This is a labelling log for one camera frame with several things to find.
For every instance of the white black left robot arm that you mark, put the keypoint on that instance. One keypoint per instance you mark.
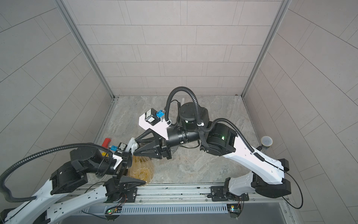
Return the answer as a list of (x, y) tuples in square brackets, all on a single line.
[(44, 206)]

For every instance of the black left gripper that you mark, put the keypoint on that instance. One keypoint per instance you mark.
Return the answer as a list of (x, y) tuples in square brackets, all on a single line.
[(121, 172)]

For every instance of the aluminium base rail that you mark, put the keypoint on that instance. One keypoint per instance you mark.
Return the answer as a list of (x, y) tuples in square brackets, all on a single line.
[(195, 198)]

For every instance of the aluminium corner frame post right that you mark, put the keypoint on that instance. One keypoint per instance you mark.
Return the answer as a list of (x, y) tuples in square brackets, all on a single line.
[(270, 36)]

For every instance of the red spray nozzle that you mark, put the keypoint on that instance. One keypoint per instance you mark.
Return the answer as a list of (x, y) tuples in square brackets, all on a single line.
[(106, 142)]

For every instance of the black spray nozzle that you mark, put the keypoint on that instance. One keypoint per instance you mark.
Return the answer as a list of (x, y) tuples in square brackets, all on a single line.
[(132, 146)]

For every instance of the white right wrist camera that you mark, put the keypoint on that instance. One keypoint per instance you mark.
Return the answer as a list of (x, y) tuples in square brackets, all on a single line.
[(150, 120)]

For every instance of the aluminium corner frame post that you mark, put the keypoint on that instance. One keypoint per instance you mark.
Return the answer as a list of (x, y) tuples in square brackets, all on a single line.
[(84, 47), (270, 36)]

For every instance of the aluminium corner frame post left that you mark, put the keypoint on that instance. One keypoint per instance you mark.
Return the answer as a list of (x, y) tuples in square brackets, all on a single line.
[(84, 47)]

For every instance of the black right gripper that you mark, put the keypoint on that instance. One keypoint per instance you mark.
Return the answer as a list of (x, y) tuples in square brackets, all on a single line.
[(162, 143)]

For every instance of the orange translucent spray bottle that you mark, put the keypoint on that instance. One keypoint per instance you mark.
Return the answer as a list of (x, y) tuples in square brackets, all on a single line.
[(142, 168)]

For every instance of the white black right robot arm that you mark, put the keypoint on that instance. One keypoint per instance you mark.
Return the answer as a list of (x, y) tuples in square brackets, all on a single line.
[(267, 175)]

